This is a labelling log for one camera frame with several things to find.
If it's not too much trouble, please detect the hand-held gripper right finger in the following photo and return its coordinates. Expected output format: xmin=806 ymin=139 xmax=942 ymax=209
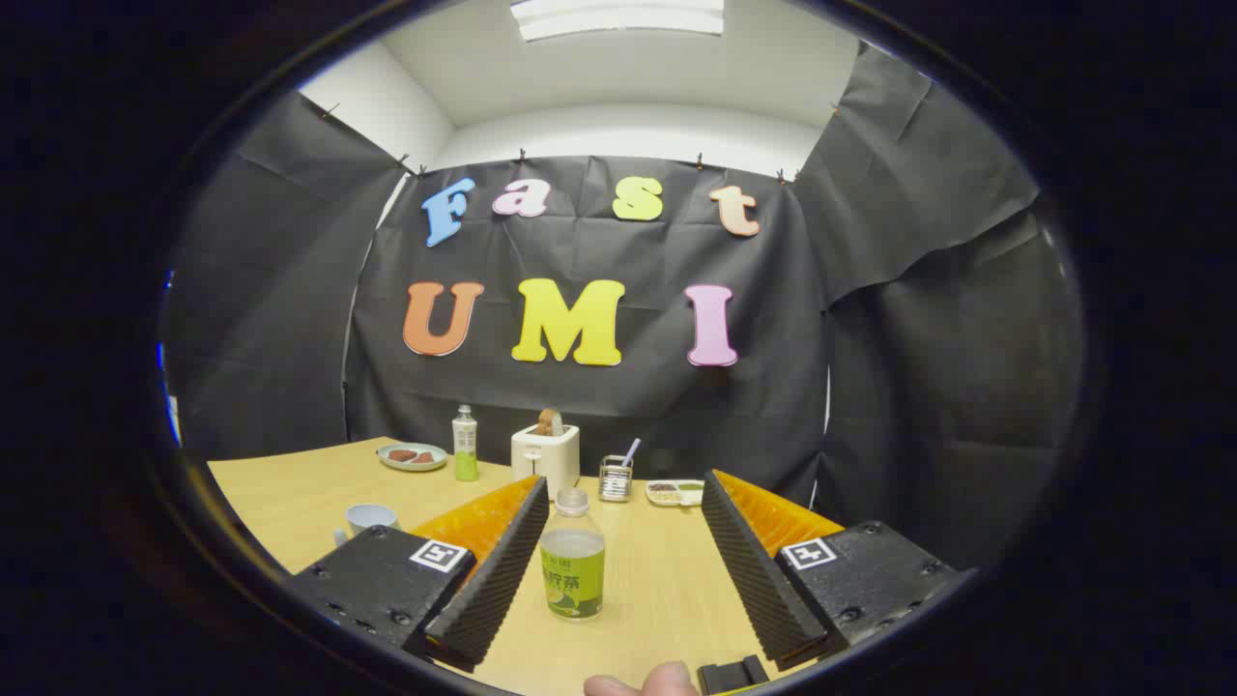
xmin=701 ymin=469 xmax=973 ymax=674

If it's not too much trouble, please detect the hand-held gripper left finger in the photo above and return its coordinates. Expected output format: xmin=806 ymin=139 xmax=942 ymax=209
xmin=290 ymin=474 xmax=550 ymax=674

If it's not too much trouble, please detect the clear juice bottle green label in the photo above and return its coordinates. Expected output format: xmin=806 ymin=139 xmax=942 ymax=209
xmin=539 ymin=488 xmax=607 ymax=622

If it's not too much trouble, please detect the white cup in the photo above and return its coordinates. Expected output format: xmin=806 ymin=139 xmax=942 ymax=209
xmin=333 ymin=504 xmax=400 ymax=548

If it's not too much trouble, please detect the small white green bottle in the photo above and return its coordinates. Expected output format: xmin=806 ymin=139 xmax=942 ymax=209
xmin=452 ymin=404 xmax=480 ymax=482

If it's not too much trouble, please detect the white divided dish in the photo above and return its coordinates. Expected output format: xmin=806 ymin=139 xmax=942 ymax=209
xmin=646 ymin=479 xmax=706 ymax=508

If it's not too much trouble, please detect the white toaster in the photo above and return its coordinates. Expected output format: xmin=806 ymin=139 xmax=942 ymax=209
xmin=511 ymin=423 xmax=582 ymax=501

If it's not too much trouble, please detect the pale green plate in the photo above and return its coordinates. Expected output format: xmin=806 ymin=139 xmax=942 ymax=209
xmin=377 ymin=443 xmax=448 ymax=473

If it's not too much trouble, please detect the wooden table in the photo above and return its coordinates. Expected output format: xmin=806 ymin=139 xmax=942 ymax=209
xmin=208 ymin=437 xmax=851 ymax=696

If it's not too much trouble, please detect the ceiling light panel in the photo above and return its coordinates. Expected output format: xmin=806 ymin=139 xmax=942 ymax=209
xmin=510 ymin=0 xmax=726 ymax=42

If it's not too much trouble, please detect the metal wire utensil holder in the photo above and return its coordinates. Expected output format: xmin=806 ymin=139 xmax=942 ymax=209
xmin=598 ymin=455 xmax=634 ymax=504

